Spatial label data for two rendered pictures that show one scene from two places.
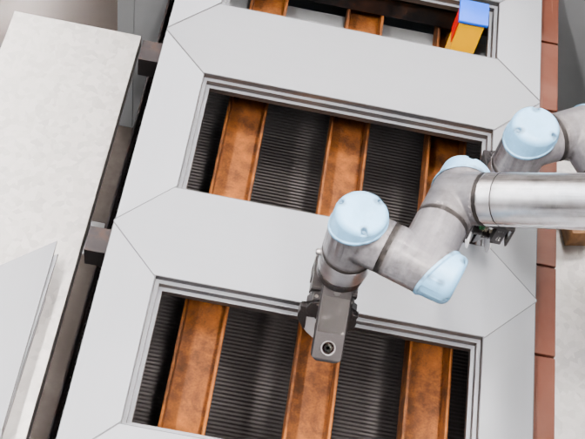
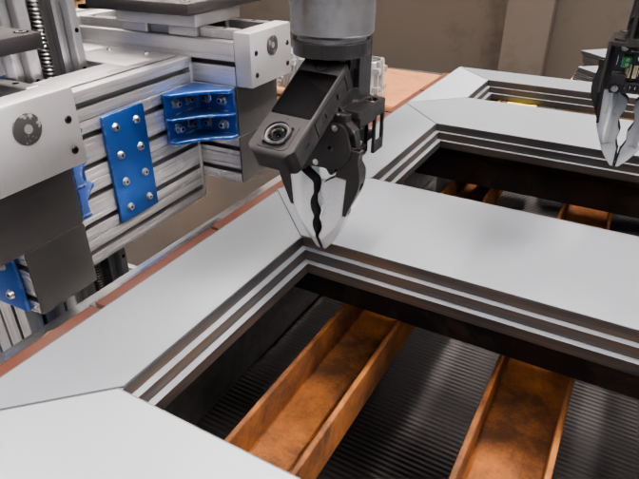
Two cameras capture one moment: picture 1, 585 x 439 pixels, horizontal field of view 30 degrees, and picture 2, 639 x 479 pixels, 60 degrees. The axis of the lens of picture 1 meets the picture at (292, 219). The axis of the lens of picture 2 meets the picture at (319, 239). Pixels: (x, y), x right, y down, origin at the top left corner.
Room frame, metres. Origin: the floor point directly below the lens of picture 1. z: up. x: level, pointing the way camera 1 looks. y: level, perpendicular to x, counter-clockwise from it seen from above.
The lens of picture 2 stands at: (1.52, -0.04, 1.16)
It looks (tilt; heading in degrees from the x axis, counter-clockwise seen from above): 30 degrees down; 213
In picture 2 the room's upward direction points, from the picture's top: straight up
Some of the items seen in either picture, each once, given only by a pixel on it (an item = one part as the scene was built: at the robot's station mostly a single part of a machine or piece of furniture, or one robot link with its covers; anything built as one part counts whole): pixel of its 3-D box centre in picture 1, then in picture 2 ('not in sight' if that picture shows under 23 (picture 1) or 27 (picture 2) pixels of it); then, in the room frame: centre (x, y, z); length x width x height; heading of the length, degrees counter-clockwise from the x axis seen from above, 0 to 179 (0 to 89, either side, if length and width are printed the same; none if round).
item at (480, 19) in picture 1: (473, 15); not in sight; (1.60, -0.25, 0.88); 0.06 x 0.06 x 0.02; 4
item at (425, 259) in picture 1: (426, 255); not in sight; (0.80, -0.19, 1.21); 0.11 x 0.11 x 0.08; 75
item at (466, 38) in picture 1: (460, 48); not in sight; (1.60, -0.25, 0.78); 0.05 x 0.05 x 0.19; 4
